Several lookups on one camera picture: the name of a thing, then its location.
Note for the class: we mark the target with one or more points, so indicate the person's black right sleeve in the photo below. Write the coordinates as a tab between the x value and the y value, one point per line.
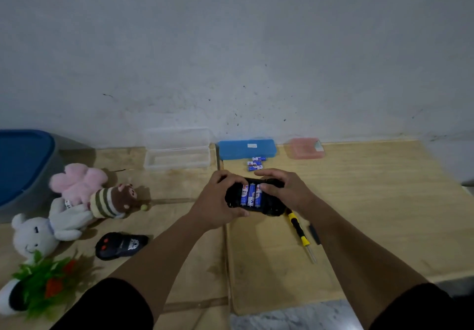
422	311

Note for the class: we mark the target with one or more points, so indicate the black remote controller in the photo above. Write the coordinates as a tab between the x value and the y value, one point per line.
118	246

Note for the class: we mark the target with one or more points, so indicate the pink plush toy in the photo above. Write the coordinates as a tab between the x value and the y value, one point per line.
76	183

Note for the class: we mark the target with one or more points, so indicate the person's left hand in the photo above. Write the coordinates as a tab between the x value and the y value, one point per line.
211	207

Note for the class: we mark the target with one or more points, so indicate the person's black sleeve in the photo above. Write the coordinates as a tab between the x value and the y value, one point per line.
107	307
422	311

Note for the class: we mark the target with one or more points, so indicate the blue plastic box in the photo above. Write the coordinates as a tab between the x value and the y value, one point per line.
240	150

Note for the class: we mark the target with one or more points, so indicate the clear plastic box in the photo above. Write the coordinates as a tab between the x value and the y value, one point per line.
177	157

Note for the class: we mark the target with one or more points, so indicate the person's black left sleeve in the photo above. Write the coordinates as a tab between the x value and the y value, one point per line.
107	307

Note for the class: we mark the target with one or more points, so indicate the gold toy car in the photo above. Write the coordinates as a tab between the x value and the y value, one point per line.
270	207

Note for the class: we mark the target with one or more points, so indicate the person's right forearm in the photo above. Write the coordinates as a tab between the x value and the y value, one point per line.
351	259

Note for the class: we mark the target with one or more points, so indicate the brown striped plush toy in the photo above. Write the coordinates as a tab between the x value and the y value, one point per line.
114	200

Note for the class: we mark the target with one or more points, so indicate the person's right hand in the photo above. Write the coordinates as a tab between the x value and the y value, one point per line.
292	192

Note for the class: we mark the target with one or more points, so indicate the artificial plant in white pot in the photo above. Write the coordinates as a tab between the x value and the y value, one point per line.
40	281

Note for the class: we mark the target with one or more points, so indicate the grey bin with blue lid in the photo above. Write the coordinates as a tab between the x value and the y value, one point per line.
22	163

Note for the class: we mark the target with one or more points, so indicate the white plush rabbit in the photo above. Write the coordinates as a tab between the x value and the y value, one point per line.
33	235

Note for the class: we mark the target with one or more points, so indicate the person's left forearm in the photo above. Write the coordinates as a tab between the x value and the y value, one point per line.
166	259

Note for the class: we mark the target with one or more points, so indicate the pink plastic box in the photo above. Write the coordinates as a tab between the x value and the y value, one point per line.
303	149

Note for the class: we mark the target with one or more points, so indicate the black battery cover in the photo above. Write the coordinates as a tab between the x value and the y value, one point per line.
314	234

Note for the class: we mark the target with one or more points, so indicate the yellow black screwdriver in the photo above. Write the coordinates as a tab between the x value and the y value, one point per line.
298	228

